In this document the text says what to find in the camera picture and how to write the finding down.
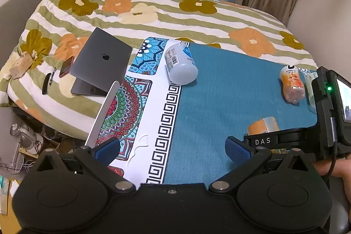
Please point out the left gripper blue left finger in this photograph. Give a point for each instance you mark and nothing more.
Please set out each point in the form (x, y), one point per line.
(96, 161)

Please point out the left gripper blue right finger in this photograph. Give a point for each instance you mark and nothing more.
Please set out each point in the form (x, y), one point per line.
(247, 159)

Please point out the orange label clear cup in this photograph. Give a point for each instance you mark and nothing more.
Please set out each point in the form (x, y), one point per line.
(264, 125)

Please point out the person's right hand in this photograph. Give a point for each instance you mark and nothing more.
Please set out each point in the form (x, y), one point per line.
(342, 169)

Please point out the orange character plastic bottle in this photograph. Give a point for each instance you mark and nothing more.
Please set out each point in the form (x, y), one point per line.
(293, 87)

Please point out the colourful mandala mat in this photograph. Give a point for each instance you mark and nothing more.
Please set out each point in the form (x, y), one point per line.
(124, 114)

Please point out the clear green label bottle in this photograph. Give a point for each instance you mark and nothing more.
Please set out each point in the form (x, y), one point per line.
(309, 77)

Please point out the teal woven table mat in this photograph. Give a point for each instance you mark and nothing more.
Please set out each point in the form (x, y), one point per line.
(231, 92)

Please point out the grey apple laptop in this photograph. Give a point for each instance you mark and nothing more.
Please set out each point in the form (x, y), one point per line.
(102, 61)

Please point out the red smartphone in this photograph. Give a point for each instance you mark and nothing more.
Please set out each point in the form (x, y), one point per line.
(65, 68)

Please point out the black pen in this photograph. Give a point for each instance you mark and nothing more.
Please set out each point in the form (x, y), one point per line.
(52, 75)

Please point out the white blue label bottle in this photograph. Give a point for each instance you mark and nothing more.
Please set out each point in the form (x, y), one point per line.
(180, 64)

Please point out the floral striped bed quilt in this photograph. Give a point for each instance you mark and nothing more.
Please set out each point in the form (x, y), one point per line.
(58, 29)

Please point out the beige paper tag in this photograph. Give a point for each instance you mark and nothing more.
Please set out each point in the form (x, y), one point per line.
(21, 65)

